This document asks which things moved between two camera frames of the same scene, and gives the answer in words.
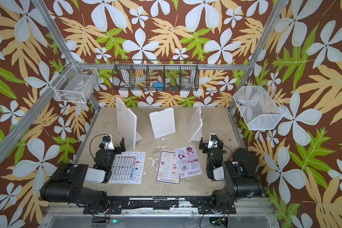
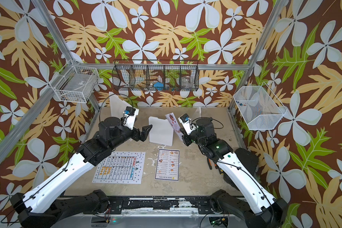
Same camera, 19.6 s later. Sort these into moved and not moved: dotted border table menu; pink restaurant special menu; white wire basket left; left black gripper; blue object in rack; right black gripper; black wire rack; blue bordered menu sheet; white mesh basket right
Moved: right black gripper; left black gripper; pink restaurant special menu
Not moved: black wire rack; white wire basket left; blue bordered menu sheet; white mesh basket right; dotted border table menu; blue object in rack
